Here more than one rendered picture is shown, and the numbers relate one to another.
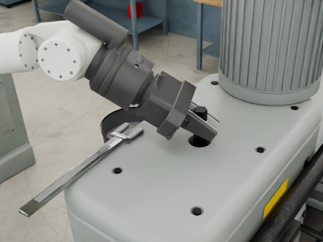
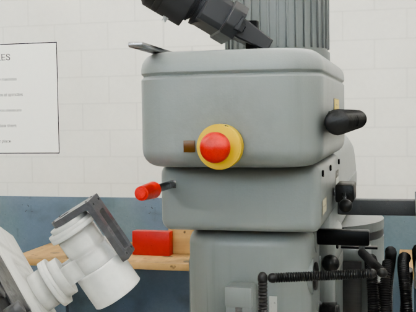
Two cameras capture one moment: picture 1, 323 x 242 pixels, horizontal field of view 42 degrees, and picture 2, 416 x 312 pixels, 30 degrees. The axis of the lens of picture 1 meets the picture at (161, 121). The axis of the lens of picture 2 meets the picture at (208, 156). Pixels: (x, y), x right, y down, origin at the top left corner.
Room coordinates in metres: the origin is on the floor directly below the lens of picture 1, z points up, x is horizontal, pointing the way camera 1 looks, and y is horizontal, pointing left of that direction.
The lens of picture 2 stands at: (-0.54, 0.53, 1.80)
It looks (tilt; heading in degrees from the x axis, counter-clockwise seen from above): 3 degrees down; 335
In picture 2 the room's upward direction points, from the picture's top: 1 degrees counter-clockwise
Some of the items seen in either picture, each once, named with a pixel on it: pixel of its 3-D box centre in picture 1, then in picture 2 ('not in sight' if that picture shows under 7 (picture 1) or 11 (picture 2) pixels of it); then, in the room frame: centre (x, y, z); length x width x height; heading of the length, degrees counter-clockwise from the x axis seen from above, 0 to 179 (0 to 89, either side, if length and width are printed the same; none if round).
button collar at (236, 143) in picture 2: not in sight; (220, 146); (0.38, 0.08, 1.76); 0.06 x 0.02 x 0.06; 51
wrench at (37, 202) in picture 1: (85, 164); (159, 51); (0.50, 0.12, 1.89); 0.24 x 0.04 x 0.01; 144
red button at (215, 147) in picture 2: not in sight; (216, 147); (0.36, 0.10, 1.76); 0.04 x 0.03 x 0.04; 51
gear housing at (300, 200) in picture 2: not in sight; (259, 187); (0.59, -0.09, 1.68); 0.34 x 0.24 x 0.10; 141
